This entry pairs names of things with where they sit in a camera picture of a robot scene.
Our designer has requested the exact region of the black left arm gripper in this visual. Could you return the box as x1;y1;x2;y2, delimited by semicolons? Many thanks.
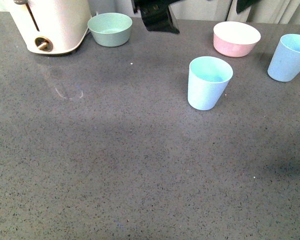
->
131;0;180;34

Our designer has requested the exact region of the light blue plastic cup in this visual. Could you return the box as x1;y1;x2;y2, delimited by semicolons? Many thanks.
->
187;56;233;111

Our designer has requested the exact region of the grey pleated curtain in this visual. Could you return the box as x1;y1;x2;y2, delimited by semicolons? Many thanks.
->
84;0;300;25

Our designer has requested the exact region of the green plastic bowl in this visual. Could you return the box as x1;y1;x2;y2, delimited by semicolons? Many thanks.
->
87;12;133;48

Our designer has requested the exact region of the pink plastic bowl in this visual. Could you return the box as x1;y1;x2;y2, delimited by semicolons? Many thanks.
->
213;21;261;58

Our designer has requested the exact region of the cream white toaster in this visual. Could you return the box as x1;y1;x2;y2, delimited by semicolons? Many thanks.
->
6;0;92;55

